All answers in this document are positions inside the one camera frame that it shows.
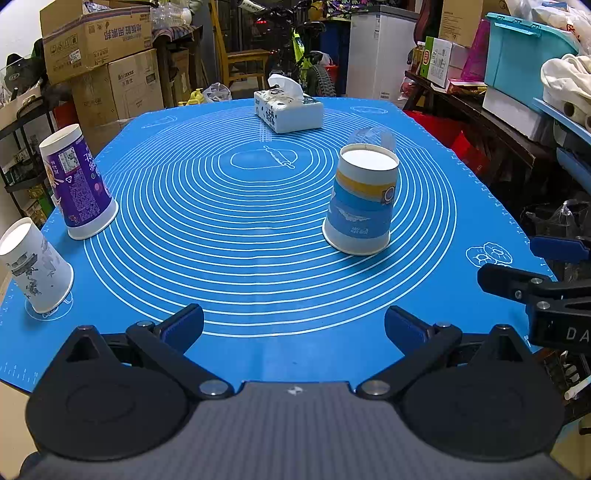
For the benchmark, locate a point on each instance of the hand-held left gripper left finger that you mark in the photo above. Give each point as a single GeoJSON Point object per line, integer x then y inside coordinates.
{"type": "Point", "coordinates": [184, 325]}

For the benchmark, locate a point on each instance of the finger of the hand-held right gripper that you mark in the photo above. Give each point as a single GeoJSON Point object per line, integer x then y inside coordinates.
{"type": "Point", "coordinates": [508, 279]}
{"type": "Point", "coordinates": [558, 249]}

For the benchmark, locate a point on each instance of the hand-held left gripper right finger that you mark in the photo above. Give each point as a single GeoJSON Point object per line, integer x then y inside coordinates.
{"type": "Point", "coordinates": [405, 330]}

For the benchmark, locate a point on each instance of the blue and yellow paper cup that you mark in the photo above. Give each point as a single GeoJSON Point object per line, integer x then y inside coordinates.
{"type": "Point", "coordinates": [360, 207]}

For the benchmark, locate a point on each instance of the white paper cup grey print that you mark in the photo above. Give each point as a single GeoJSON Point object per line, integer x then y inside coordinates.
{"type": "Point", "coordinates": [37, 272]}

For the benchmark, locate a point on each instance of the purple paper cup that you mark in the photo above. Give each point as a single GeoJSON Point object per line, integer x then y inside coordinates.
{"type": "Point", "coordinates": [78, 184]}

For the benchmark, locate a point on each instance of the clear plastic cup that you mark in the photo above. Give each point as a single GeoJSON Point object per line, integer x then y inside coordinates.
{"type": "Point", "coordinates": [369, 135]}

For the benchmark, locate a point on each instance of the blue silicone baking mat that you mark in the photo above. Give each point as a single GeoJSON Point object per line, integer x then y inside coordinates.
{"type": "Point", "coordinates": [231, 277]}

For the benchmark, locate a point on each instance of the red bag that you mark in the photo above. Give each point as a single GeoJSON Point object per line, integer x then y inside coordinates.
{"type": "Point", "coordinates": [466, 150]}

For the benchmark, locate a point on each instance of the white foam box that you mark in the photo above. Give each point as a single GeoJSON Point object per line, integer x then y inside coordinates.
{"type": "Point", "coordinates": [512, 113]}

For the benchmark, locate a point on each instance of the dark wooden side table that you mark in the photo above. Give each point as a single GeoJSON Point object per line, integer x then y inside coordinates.
{"type": "Point", "coordinates": [489, 122]}

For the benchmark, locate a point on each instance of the white cloth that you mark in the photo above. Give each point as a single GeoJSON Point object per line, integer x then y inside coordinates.
{"type": "Point", "coordinates": [565, 78]}

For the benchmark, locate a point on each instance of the teal plastic storage bin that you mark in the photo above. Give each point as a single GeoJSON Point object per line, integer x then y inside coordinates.
{"type": "Point", "coordinates": [521, 60]}

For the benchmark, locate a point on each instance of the pink bag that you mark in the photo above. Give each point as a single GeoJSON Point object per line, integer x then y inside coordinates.
{"type": "Point", "coordinates": [475, 55]}

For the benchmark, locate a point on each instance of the green and white carton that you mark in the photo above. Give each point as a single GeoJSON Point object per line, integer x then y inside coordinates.
{"type": "Point", "coordinates": [436, 62]}

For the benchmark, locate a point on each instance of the yellow toy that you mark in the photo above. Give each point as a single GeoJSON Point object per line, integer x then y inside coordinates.
{"type": "Point", "coordinates": [193, 97]}

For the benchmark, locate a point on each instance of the white tissue box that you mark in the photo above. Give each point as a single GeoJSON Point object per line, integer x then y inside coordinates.
{"type": "Point", "coordinates": [291, 115]}

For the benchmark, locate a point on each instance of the clear plastic bag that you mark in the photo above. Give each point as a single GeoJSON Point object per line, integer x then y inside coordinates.
{"type": "Point", "coordinates": [217, 92]}

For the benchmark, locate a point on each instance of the tall cardboard box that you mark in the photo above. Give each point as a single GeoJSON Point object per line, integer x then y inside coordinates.
{"type": "Point", "coordinates": [120, 87]}

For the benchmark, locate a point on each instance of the brown cardboard box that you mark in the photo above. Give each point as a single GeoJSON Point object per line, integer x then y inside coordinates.
{"type": "Point", "coordinates": [461, 21]}

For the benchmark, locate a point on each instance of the white chest freezer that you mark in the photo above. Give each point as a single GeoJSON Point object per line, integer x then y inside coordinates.
{"type": "Point", "coordinates": [378, 55]}

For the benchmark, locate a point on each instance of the bicycle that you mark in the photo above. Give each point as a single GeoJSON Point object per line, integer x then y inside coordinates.
{"type": "Point", "coordinates": [318, 78]}

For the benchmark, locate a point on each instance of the wooden chair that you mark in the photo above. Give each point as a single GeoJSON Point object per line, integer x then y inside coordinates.
{"type": "Point", "coordinates": [244, 57]}

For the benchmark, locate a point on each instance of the wide cardboard box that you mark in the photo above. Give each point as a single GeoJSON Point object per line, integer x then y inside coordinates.
{"type": "Point", "coordinates": [92, 37]}

